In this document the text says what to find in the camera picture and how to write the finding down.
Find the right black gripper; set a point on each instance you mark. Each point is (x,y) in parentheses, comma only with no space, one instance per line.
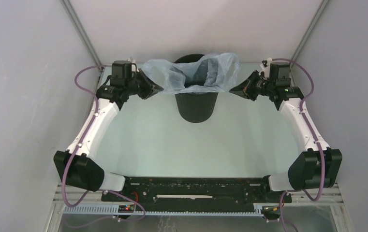
(248,85)

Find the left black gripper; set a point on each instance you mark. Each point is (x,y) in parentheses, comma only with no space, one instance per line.
(150,89)

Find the light blue plastic trash bag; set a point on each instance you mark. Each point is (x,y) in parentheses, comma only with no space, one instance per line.
(211,73)

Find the black cylindrical trash bin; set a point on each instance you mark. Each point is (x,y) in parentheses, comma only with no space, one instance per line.
(196,107)

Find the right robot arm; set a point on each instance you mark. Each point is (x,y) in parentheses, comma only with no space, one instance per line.
(317,165)

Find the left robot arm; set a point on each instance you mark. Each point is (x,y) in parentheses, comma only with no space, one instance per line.
(77,166)

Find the small circuit board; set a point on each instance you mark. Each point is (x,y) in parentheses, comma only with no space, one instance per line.
(126,209)

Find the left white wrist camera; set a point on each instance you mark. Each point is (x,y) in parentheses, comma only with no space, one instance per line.
(131,59)

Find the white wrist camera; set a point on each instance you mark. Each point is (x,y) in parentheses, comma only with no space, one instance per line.
(131,59)
(266,63)

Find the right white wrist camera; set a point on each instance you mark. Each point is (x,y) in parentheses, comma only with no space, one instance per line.
(266,63)

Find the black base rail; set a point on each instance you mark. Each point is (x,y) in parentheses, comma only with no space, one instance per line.
(195,194)

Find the left aluminium corner post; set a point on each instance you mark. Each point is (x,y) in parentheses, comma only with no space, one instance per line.
(79,28)

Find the aluminium corner post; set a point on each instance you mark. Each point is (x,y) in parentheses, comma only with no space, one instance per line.
(311,28)
(79,28)

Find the right aluminium corner post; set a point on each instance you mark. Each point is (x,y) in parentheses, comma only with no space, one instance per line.
(311,28)

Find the grey toothed cable duct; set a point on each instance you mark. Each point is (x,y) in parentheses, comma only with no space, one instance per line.
(101,209)

